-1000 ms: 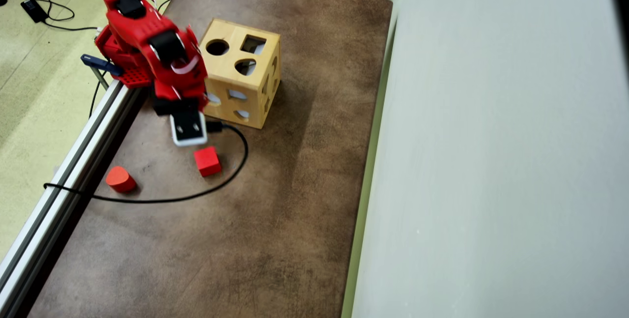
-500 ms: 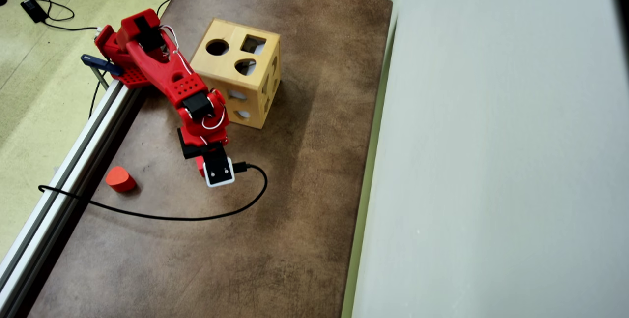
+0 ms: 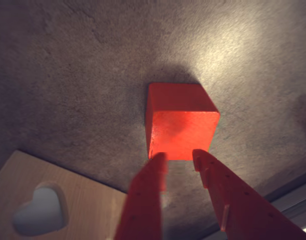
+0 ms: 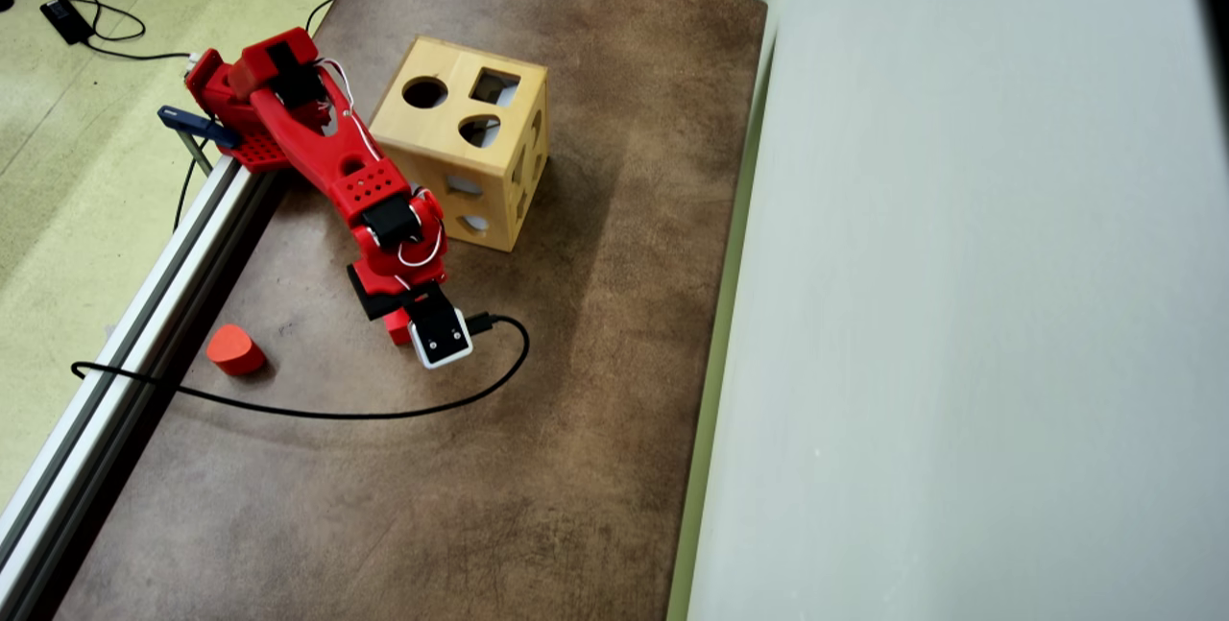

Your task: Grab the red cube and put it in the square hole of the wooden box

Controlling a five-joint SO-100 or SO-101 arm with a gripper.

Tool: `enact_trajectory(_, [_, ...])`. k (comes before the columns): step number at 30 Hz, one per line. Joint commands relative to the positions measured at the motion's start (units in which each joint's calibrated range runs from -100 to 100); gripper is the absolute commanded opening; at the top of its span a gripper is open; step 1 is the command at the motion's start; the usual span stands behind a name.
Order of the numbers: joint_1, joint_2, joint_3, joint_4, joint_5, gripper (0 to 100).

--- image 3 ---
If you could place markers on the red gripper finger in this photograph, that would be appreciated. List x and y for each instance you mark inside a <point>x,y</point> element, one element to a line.
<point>243,207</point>
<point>143,200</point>

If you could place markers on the red wooden cube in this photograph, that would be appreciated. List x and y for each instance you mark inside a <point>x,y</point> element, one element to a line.
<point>183,130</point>

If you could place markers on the wooden shape sorter box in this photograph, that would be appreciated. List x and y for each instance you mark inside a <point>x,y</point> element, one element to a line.
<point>88,200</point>

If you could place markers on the aluminium profile rail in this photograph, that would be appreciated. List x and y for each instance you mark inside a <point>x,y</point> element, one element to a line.
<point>293,197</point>

